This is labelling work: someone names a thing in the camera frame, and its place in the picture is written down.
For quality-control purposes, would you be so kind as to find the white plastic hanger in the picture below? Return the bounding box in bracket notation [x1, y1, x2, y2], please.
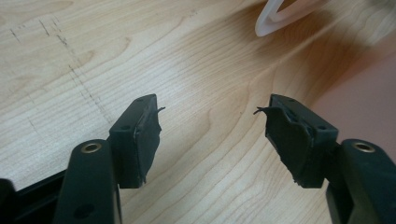
[254, 0, 325, 37]

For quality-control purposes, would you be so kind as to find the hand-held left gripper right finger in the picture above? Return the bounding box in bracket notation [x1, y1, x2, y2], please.
[252, 93, 396, 224]

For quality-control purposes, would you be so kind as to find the pink cloth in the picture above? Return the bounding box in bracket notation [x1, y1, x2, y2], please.
[311, 34, 396, 162]

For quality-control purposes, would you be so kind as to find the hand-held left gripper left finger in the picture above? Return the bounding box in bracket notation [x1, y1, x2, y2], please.
[52, 93, 166, 224]

